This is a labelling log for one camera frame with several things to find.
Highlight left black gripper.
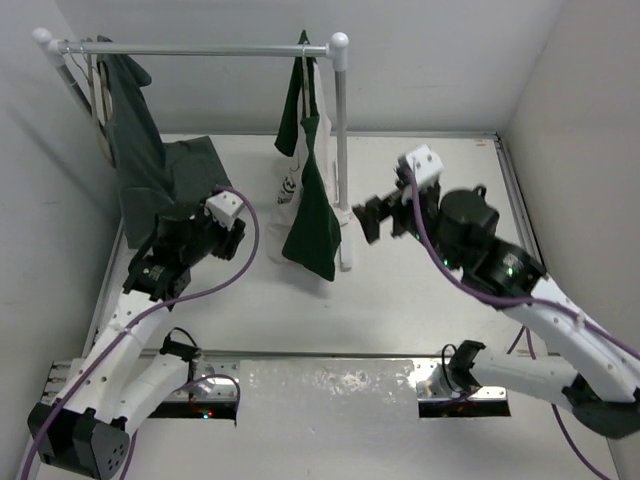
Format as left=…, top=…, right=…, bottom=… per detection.
left=179, top=196, right=241, bottom=265

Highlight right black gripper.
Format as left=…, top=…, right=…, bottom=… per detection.
left=353, top=174, right=459, bottom=269

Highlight green and white t-shirt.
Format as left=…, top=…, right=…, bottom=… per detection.
left=266, top=56, right=342, bottom=282

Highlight wooden clothes hanger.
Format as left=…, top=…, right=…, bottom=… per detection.
left=300, top=43, right=317, bottom=119

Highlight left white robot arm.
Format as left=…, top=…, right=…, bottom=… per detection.
left=21, top=200, right=246, bottom=479

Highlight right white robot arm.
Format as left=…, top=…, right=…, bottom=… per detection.
left=353, top=168, right=639, bottom=440

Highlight grey t-shirt on hanger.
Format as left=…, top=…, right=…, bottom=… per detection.
left=96, top=54, right=231, bottom=249

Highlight wooden hanger under grey shirt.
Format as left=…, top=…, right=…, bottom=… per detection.
left=84, top=53, right=115, bottom=167

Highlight white and silver clothes rack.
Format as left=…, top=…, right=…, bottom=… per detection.
left=32, top=28, right=354, bottom=272

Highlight white foam front panel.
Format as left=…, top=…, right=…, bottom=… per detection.
left=99, top=357, right=615, bottom=479

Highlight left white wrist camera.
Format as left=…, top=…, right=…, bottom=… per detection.
left=204, top=190, right=245, bottom=231

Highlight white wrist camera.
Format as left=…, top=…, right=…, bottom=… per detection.
left=204, top=190, right=245, bottom=231
left=396, top=144, right=444, bottom=189

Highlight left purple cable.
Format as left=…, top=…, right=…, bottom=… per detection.
left=19, top=185, right=261, bottom=480

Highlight purple cable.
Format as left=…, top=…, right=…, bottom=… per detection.
left=407, top=167, right=640, bottom=480
left=19, top=185, right=261, bottom=480

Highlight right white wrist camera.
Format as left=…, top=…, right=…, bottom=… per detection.
left=396, top=144, right=444, bottom=189

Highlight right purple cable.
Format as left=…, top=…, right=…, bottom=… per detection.
left=407, top=167, right=640, bottom=480

